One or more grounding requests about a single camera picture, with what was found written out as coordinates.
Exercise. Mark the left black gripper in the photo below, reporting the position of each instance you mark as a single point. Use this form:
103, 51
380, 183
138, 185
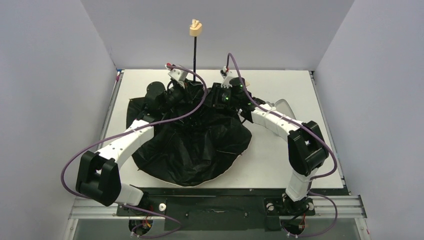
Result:
192, 88

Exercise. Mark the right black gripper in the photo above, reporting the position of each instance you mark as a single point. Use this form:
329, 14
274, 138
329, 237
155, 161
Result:
216, 89

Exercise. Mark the beige umbrella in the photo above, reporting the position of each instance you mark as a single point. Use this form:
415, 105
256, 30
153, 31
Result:
198, 145

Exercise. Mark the mint green umbrella case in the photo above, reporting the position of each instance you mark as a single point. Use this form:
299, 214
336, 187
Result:
283, 107

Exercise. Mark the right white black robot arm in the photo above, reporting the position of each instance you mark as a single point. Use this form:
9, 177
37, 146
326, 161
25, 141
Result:
306, 149

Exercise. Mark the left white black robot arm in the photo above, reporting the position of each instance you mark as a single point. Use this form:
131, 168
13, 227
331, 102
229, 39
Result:
98, 176

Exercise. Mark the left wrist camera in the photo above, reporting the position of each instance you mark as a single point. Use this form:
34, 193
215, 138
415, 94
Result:
176, 74

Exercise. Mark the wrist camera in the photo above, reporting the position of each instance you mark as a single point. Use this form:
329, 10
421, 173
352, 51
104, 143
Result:
176, 74
227, 76

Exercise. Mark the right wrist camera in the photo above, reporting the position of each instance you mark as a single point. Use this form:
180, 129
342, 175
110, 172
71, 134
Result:
227, 76

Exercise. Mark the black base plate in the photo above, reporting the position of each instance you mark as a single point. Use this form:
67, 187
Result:
291, 212

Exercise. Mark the aluminium frame rail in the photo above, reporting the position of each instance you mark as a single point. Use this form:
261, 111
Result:
347, 206

